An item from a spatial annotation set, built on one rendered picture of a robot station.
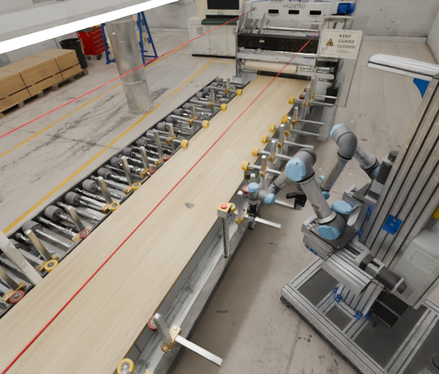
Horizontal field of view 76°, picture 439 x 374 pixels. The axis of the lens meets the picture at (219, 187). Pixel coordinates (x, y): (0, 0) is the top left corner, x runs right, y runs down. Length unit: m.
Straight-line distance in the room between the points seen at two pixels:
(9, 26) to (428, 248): 1.95
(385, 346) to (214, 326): 1.31
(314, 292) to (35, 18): 2.49
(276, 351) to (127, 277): 1.36
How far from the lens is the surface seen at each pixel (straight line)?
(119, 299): 1.92
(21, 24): 1.03
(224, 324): 2.70
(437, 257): 1.86
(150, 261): 2.00
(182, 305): 2.11
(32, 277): 2.19
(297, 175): 1.56
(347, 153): 1.91
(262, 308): 2.77
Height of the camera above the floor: 2.49
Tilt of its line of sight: 41 degrees down
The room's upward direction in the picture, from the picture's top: 4 degrees counter-clockwise
